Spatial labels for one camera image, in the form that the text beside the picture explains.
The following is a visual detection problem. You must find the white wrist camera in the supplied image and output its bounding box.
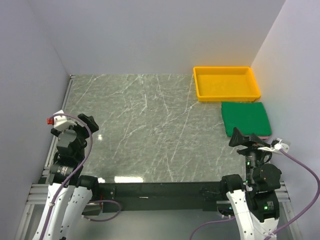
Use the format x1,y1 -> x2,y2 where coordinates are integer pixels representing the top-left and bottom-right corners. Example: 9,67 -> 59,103
46,110 -> 76,132
257,138 -> 291,154

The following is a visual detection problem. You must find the left side aluminium rail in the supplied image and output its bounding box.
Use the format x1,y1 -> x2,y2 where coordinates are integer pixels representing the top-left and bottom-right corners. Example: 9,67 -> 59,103
42,74 -> 76,177

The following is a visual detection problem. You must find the green t shirt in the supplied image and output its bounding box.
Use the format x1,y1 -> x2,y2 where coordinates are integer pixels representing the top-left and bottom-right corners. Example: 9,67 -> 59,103
221,102 -> 272,138

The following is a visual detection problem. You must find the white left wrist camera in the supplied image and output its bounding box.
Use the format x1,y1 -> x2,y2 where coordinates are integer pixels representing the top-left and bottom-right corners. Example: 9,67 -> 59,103
46,110 -> 76,132

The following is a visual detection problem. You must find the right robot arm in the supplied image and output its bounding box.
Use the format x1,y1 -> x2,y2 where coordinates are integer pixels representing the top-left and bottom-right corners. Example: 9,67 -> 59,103
220,127 -> 282,240

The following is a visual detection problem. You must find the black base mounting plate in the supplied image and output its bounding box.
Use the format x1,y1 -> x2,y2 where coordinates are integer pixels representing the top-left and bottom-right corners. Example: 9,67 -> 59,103
99,181 -> 228,212

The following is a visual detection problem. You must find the yellow plastic tray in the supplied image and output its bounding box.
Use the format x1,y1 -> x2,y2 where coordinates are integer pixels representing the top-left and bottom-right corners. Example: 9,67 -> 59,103
193,66 -> 261,103

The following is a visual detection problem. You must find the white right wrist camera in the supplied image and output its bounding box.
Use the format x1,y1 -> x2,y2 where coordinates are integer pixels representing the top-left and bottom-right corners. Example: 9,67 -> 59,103
257,138 -> 291,154

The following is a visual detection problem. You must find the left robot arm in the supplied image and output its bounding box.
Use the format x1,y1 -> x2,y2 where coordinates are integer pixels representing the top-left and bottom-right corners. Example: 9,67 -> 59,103
33,110 -> 99,240

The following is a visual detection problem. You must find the folded pink t shirt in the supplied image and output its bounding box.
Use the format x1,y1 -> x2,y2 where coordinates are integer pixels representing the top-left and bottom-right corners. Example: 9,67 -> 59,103
248,134 -> 270,140

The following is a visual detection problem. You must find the aluminium extrusion rail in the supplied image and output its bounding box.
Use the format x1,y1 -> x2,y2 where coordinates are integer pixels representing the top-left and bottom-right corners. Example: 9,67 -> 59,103
26,181 -> 291,205

